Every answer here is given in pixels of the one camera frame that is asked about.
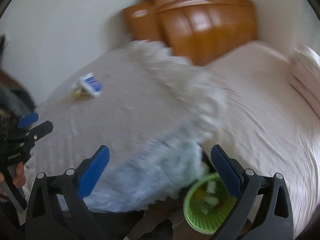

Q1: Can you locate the white blue wrapper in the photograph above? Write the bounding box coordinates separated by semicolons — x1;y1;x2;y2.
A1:
72;73;103;98

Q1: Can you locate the green mesh trash bin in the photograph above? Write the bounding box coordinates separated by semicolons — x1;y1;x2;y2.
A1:
183;172;237;235

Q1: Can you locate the left hand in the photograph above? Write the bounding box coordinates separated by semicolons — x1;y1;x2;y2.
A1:
0;162;26;196

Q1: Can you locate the pink bed sheet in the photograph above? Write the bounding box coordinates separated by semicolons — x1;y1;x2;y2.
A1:
202;41;319;236

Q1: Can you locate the folded pink quilt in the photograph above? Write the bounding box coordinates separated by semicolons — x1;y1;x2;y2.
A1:
289;45;320;117

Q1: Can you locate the wooden headboard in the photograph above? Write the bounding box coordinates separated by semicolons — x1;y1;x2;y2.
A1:
122;0;257;66

